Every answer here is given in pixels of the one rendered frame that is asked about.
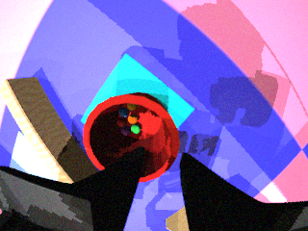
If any green marble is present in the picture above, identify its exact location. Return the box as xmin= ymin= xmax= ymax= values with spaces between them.
xmin=131 ymin=124 xmax=141 ymax=135

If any tan wooden bar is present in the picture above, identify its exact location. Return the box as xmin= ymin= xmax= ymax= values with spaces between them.
xmin=0 ymin=77 xmax=99 ymax=184

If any purple marble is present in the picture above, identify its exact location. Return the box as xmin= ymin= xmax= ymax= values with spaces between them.
xmin=120 ymin=126 xmax=131 ymax=136

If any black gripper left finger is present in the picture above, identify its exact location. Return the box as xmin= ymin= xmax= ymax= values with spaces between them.
xmin=0 ymin=146 xmax=145 ymax=231

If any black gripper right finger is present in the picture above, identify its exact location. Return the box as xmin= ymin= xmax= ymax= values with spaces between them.
xmin=180 ymin=153 xmax=308 ymax=231

